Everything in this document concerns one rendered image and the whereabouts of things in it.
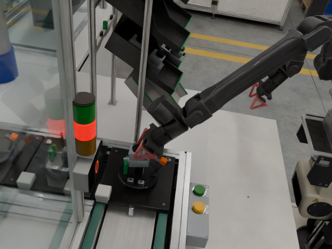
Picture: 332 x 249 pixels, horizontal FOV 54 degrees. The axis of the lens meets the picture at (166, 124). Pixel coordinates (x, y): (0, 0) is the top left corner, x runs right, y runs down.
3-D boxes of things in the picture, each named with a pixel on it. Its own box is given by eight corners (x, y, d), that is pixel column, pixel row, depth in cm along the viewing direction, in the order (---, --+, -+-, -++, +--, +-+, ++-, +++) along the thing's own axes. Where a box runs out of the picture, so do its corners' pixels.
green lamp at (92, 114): (98, 112, 76) (98, 95, 73) (92, 126, 72) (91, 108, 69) (76, 109, 76) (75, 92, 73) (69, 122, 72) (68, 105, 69)
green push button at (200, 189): (204, 188, 115) (205, 185, 114) (204, 198, 112) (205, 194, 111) (193, 187, 115) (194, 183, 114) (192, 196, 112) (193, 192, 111)
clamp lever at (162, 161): (156, 171, 113) (167, 158, 108) (156, 176, 111) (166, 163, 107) (147, 167, 112) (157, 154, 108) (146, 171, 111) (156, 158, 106)
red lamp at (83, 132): (98, 129, 79) (98, 113, 76) (92, 143, 76) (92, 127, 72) (77, 125, 79) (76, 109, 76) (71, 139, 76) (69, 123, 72)
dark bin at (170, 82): (180, 77, 125) (191, 63, 120) (171, 95, 115) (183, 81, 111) (118, 32, 121) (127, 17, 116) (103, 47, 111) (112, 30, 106)
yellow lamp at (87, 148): (98, 144, 83) (98, 129, 79) (93, 157, 79) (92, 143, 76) (78, 140, 83) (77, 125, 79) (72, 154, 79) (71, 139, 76)
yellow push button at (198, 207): (204, 205, 110) (205, 201, 109) (203, 215, 107) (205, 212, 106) (192, 203, 110) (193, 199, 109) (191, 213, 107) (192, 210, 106)
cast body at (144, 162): (149, 157, 111) (147, 142, 106) (148, 167, 107) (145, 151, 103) (125, 158, 112) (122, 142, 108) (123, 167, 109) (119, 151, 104)
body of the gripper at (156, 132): (143, 146, 98) (161, 134, 94) (147, 124, 106) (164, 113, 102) (158, 158, 100) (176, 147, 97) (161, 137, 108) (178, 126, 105)
